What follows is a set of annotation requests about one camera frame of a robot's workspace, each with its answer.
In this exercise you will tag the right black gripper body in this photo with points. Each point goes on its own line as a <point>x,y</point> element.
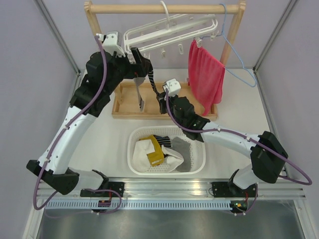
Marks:
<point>163,106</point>

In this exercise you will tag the white perforated plastic basket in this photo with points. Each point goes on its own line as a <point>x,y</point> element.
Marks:
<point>197,150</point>

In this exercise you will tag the aluminium mounting rail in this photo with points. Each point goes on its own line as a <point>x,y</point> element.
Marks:
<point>179,188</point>

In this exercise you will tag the yellow bear sock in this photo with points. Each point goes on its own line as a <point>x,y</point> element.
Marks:
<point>157,156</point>

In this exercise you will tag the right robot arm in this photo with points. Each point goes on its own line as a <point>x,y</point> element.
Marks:
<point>264,151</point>

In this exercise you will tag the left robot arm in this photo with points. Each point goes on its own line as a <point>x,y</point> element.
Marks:
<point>105,71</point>

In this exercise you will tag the white sock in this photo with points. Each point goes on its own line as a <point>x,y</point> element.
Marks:
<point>140,161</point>
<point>173,159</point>

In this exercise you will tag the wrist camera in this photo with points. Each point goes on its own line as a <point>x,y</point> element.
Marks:
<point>111,43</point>
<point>172,86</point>

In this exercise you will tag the white slotted cable duct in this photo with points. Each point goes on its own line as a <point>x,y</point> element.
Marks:
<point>140,204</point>

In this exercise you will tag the blue wire hanger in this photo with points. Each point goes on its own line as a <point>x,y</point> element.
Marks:
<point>229,39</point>

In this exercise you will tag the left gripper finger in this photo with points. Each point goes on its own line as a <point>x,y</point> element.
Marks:
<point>143,67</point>
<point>138,57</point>

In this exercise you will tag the pink towel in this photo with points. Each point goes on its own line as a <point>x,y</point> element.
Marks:
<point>206,76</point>

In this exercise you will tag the black white-striped sock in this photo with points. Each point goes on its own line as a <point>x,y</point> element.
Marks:
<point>163,140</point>
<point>151,79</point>

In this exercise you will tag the left aluminium frame post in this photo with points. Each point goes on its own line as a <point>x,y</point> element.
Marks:
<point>57,35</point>

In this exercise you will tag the white plastic clip hanger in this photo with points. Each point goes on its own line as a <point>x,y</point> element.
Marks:
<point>173,29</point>

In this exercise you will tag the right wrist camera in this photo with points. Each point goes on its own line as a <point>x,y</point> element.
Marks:
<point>172,86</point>

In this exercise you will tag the aluminium frame post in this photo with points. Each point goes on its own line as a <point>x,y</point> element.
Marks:
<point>275,33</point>
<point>57,35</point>

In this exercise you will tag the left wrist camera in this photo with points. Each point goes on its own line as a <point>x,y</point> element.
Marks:
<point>111,43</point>

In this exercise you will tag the right aluminium frame post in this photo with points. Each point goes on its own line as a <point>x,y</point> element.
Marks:
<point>275,33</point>

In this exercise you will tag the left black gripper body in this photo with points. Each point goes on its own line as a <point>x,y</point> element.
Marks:
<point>126,70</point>

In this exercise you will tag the grey striped-cuff sock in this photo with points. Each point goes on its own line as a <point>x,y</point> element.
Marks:
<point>182,147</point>
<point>138,81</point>

